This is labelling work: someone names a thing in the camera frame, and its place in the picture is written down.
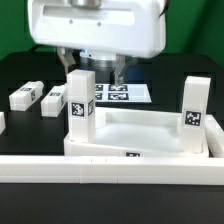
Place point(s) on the white desk top tray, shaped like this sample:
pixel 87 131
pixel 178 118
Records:
pixel 134 133

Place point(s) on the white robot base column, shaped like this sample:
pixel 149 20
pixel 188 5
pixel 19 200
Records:
pixel 99 59

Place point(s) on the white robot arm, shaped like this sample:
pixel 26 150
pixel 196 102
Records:
pixel 124 28

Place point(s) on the white block at left edge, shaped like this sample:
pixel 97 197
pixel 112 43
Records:
pixel 2 122

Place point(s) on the white right fence bar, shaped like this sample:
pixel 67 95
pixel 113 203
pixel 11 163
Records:
pixel 214 136

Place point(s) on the white front fence bar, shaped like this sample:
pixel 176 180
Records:
pixel 112 170

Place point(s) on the white marker base plate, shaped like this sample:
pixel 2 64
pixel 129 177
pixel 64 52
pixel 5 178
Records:
pixel 136 93

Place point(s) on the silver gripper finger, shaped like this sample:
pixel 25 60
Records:
pixel 66 57
pixel 116 77

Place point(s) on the white fence bar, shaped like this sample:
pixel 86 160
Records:
pixel 214 136
pixel 112 170

